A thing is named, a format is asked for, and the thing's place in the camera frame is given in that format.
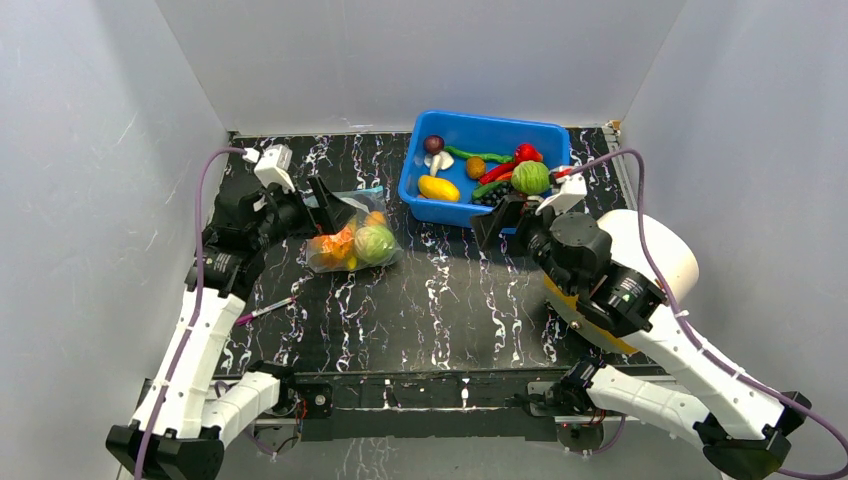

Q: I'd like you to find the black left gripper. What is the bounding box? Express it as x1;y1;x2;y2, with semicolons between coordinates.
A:
251;176;356;252

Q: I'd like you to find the small orange toy fruit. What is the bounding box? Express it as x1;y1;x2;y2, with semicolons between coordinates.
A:
365;210;388;226

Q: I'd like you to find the clear zip top bag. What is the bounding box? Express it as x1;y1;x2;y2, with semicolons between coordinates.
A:
305;186;402;273

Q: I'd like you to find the green toy cabbage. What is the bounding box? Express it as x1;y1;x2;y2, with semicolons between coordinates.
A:
354;225;396;265

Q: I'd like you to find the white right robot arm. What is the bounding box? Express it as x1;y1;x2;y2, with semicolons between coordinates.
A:
471;196;804;479

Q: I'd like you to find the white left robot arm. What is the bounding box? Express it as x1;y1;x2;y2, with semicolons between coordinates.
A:
105;176;354;479

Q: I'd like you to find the green toy bean pod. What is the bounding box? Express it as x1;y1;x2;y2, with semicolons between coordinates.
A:
471;180;512;202

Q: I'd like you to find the black toy grape bunch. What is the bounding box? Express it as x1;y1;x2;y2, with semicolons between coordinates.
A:
472;186;514;207

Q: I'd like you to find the red toy chili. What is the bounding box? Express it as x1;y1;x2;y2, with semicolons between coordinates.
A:
478;162;518;185

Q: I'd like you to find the brown toy kiwi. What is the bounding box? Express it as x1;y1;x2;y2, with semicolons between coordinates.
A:
465;156;487;181

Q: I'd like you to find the striped green toy melon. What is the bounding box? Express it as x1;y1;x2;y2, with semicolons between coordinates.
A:
510;161;550;195

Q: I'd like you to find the yellow toy mango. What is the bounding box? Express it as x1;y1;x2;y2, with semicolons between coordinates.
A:
417;175;461;203

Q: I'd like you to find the red toy pepper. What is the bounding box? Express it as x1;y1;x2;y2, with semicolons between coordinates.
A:
513;143;544;163

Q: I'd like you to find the blue plastic bin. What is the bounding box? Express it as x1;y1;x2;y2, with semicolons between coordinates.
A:
397;110;571;228

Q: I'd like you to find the purple marker pen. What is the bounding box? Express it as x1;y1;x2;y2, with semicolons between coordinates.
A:
235;296;296;326

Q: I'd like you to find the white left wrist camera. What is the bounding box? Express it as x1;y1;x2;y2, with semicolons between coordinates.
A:
254;144;295;194

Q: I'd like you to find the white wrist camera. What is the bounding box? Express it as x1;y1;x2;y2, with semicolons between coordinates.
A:
535;167;588;216
254;144;295;194

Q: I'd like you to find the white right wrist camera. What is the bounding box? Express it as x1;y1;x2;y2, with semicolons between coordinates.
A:
535;167;588;216

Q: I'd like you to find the black front rail frame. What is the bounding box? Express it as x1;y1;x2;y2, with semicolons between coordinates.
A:
135;367;730;458

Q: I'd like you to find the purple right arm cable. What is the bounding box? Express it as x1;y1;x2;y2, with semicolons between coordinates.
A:
569;148;848;480

